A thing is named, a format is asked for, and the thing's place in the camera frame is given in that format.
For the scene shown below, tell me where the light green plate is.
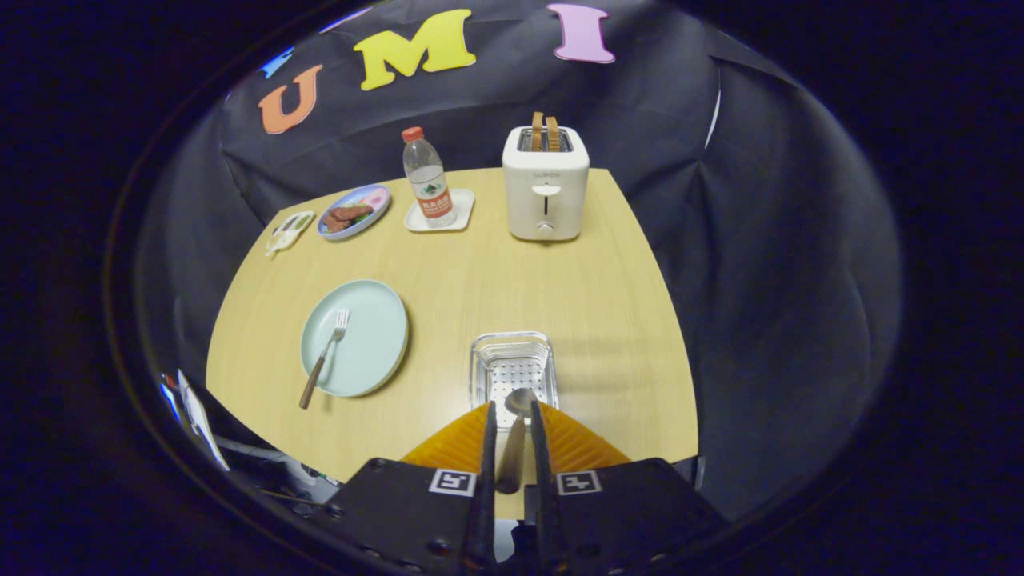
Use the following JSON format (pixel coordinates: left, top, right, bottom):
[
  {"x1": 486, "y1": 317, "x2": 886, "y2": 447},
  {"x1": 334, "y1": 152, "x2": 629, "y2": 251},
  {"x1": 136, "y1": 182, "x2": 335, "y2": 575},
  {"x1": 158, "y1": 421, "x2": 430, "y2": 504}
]
[{"x1": 300, "y1": 278, "x2": 410, "y2": 398}]

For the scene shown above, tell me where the blue patterned plate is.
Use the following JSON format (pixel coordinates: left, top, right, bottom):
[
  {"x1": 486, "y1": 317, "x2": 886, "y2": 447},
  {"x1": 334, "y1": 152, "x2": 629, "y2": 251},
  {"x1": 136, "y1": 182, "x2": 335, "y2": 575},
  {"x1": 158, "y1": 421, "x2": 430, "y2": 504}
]
[{"x1": 317, "y1": 184, "x2": 391, "y2": 241}]

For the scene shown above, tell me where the white divided sauce dish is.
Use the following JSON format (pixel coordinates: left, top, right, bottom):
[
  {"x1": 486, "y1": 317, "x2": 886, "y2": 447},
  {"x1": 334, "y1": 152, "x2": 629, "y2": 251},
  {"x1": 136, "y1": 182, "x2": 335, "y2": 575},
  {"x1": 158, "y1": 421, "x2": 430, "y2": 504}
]
[{"x1": 264, "y1": 210, "x2": 315, "y2": 258}]

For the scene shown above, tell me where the metal fork wooden handle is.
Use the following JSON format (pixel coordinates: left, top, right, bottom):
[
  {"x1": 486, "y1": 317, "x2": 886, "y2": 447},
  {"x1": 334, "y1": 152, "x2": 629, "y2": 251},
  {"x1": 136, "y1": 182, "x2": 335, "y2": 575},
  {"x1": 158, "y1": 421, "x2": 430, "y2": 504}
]
[{"x1": 299, "y1": 308, "x2": 350, "y2": 410}]

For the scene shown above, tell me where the white flat panel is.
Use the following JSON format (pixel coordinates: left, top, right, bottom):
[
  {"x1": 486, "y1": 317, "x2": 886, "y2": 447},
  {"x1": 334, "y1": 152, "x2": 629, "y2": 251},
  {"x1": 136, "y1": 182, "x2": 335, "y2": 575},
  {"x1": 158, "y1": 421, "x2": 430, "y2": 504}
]
[{"x1": 176, "y1": 370, "x2": 230, "y2": 471}]

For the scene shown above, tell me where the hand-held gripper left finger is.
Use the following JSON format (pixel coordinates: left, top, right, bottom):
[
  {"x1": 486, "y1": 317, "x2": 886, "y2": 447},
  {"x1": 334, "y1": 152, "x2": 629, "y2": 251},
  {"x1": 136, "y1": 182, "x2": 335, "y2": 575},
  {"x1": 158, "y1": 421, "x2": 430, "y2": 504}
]
[{"x1": 308, "y1": 400, "x2": 498, "y2": 576}]

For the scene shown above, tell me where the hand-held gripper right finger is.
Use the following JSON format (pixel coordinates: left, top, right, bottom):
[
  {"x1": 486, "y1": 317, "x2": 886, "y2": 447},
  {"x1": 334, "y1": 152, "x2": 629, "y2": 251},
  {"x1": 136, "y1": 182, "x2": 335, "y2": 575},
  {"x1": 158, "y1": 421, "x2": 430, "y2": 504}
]
[{"x1": 530, "y1": 400, "x2": 729, "y2": 576}]

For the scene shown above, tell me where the metal spoon wooden handle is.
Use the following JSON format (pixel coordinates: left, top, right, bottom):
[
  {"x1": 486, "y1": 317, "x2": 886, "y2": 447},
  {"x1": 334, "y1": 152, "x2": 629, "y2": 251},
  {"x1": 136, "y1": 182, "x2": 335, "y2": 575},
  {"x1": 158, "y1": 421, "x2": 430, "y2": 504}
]
[{"x1": 496, "y1": 388, "x2": 538, "y2": 494}]

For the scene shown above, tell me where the white toaster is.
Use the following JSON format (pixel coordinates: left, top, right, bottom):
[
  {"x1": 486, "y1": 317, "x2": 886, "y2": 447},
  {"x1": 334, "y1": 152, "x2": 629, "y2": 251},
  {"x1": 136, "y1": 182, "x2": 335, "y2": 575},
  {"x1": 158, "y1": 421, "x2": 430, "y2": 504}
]
[{"x1": 502, "y1": 126, "x2": 590, "y2": 242}]

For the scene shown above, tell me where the clear water bottle red cap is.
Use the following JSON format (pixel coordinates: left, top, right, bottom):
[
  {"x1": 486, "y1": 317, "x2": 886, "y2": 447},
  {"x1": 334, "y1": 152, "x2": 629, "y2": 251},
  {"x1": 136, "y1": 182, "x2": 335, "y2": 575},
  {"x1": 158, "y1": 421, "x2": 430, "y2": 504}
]
[{"x1": 402, "y1": 126, "x2": 458, "y2": 229}]

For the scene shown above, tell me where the clear perforated drain basket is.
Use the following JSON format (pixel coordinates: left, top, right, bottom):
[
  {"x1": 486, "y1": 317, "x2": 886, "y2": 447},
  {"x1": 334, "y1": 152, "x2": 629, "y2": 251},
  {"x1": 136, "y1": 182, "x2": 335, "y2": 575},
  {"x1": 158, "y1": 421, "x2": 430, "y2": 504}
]
[{"x1": 470, "y1": 331, "x2": 559, "y2": 433}]

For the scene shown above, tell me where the white square coaster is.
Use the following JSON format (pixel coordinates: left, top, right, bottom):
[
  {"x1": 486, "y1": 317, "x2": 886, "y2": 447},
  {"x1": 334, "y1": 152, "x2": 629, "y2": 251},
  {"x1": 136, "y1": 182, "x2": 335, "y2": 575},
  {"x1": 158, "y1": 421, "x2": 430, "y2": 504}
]
[{"x1": 404, "y1": 188, "x2": 475, "y2": 234}]

